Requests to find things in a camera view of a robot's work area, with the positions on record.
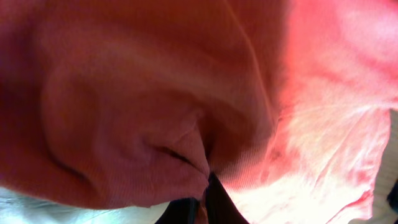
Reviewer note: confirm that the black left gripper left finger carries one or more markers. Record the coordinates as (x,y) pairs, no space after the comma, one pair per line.
(181,211)

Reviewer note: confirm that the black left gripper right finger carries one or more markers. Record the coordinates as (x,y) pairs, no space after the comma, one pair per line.
(219,206)

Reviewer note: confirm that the red printed t-shirt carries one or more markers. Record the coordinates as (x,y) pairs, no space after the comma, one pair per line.
(119,104)

